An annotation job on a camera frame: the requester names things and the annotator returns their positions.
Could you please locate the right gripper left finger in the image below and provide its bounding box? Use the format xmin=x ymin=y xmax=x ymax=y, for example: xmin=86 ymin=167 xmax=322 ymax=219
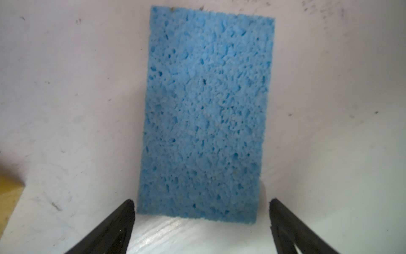
xmin=67 ymin=199 xmax=135 ymax=254

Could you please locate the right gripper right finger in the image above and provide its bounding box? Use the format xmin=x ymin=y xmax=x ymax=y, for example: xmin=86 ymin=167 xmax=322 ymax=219
xmin=269 ymin=199 xmax=338 ymax=254

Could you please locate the blue sponge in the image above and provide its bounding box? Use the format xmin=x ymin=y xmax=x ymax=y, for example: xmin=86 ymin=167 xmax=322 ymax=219
xmin=136 ymin=6 xmax=276 ymax=224

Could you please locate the yellow sponge front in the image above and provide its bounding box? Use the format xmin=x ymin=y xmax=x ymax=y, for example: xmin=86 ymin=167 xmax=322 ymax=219
xmin=0 ymin=175 xmax=25 ymax=237

